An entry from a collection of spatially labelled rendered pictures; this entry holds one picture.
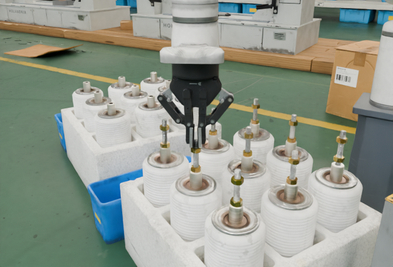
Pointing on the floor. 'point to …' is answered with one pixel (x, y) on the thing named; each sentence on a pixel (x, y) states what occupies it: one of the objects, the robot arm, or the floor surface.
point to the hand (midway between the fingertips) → (196, 135)
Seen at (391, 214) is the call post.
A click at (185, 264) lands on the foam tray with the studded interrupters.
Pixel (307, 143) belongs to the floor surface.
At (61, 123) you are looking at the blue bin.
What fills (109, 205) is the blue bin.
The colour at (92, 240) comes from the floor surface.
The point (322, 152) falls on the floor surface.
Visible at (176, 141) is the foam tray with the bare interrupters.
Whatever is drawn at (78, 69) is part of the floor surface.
